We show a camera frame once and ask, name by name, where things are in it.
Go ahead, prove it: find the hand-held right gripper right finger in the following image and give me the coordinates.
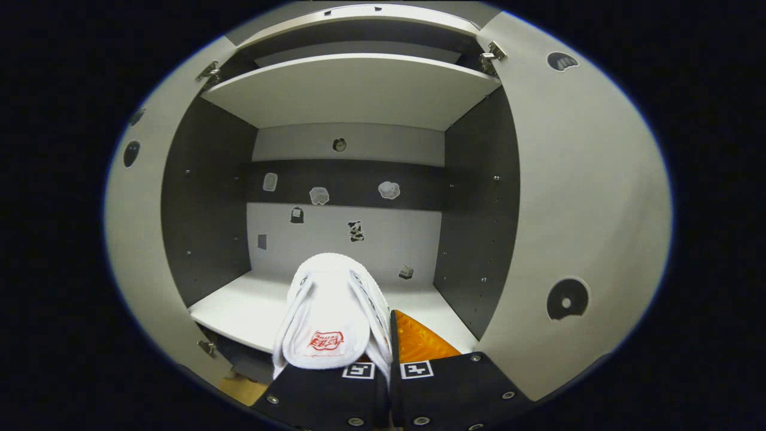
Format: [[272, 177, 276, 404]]
[[390, 309, 533, 431]]

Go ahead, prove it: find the white cabinet drawer front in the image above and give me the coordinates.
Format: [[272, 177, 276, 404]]
[[236, 2, 482, 50]]

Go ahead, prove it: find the white shoe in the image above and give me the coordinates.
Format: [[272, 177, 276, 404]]
[[272, 253, 394, 381]]

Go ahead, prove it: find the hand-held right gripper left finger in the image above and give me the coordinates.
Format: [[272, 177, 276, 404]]
[[251, 362, 390, 431]]

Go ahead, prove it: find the white shoe cabinet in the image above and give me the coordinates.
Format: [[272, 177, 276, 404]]
[[160, 2, 522, 384]]

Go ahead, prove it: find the white shoe cabinet door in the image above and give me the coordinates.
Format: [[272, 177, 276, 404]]
[[103, 35, 240, 387], [479, 11, 674, 403]]

